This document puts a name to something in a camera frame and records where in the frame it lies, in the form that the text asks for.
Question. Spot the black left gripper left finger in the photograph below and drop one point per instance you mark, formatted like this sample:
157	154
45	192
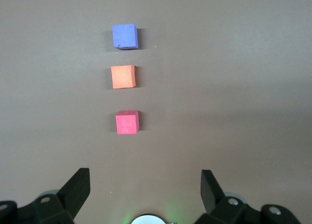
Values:
73	194

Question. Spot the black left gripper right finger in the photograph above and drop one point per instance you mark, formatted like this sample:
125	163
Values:
212	194

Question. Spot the orange foam block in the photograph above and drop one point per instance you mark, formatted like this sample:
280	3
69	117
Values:
123	77

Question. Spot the red foam block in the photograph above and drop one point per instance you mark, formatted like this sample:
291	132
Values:
126	124

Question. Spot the brown table mat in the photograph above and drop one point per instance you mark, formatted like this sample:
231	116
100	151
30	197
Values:
219	87

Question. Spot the purple foam block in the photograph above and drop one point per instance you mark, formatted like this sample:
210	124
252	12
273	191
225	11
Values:
124	36

